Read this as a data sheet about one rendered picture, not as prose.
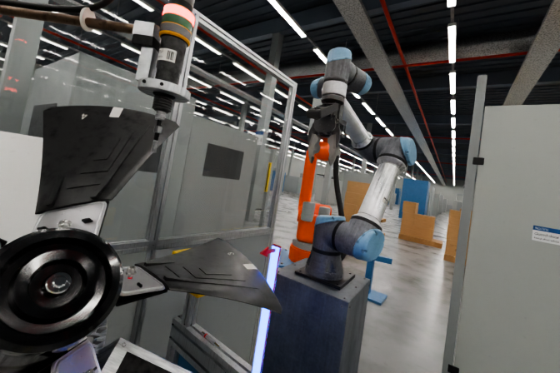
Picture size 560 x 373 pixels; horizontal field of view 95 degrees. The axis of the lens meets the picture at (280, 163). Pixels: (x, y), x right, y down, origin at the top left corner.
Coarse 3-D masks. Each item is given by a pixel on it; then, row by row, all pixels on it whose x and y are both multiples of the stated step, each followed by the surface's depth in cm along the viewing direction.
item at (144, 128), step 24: (48, 120) 45; (72, 120) 46; (96, 120) 47; (120, 120) 49; (144, 120) 50; (168, 120) 53; (48, 144) 43; (72, 144) 43; (96, 144) 43; (120, 144) 44; (144, 144) 46; (48, 168) 40; (72, 168) 40; (96, 168) 40; (120, 168) 41; (48, 192) 37; (72, 192) 37; (96, 192) 37
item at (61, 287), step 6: (54, 276) 26; (60, 276) 26; (66, 276) 26; (48, 282) 25; (54, 282) 25; (60, 282) 25; (66, 282) 26; (48, 288) 25; (54, 288) 25; (60, 288) 25; (66, 288) 26
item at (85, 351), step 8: (80, 344) 30; (88, 344) 31; (72, 352) 27; (80, 352) 29; (88, 352) 30; (64, 360) 26; (72, 360) 27; (80, 360) 28; (88, 360) 30; (96, 360) 31; (56, 368) 24; (64, 368) 25; (72, 368) 26; (80, 368) 28; (88, 368) 29
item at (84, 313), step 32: (0, 256) 23; (32, 256) 26; (64, 256) 27; (96, 256) 30; (0, 288) 23; (32, 288) 24; (96, 288) 28; (0, 320) 22; (32, 320) 23; (64, 320) 25; (96, 320) 26; (0, 352) 21; (32, 352) 22; (64, 352) 30
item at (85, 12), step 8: (0, 0) 38; (8, 0) 38; (16, 0) 38; (104, 0) 38; (112, 0) 38; (32, 8) 38; (40, 8) 38; (48, 8) 38; (56, 8) 38; (64, 8) 38; (72, 8) 38; (80, 8) 38; (88, 8) 38; (96, 8) 38; (80, 16) 37; (88, 16) 38
